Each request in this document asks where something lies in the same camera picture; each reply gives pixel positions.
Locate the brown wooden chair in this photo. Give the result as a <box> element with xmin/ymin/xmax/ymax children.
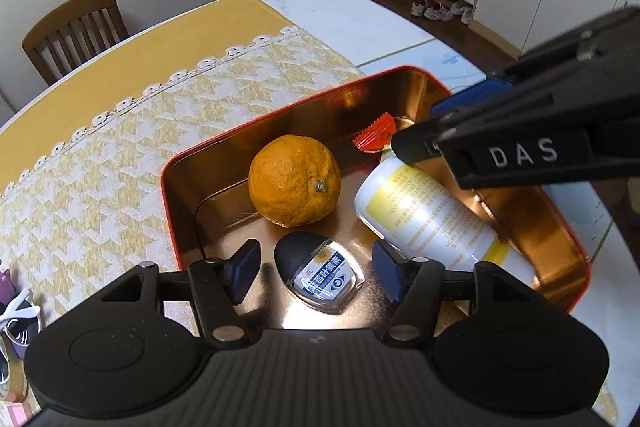
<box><xmin>22</xmin><ymin>0</ymin><xmax>129</xmax><ymax>87</ymax></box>

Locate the red metal tin box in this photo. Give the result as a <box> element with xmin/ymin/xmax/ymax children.
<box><xmin>160</xmin><ymin>66</ymin><xmax>590</xmax><ymax>325</ymax></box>

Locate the red snack packet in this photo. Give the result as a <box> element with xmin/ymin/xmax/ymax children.
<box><xmin>352</xmin><ymin>113</ymin><xmax>397</xmax><ymax>154</ymax></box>

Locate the yellow houndstooth tablecloth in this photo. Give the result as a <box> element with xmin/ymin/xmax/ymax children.
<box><xmin>1</xmin><ymin>0</ymin><xmax>359</xmax><ymax>322</ymax></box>

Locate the orange fruit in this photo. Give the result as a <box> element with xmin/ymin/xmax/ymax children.
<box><xmin>248</xmin><ymin>134</ymin><xmax>341</xmax><ymax>228</ymax></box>

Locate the white yellow label bottle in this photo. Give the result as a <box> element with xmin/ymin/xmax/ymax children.
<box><xmin>355</xmin><ymin>157</ymin><xmax>510</xmax><ymax>271</ymax></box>

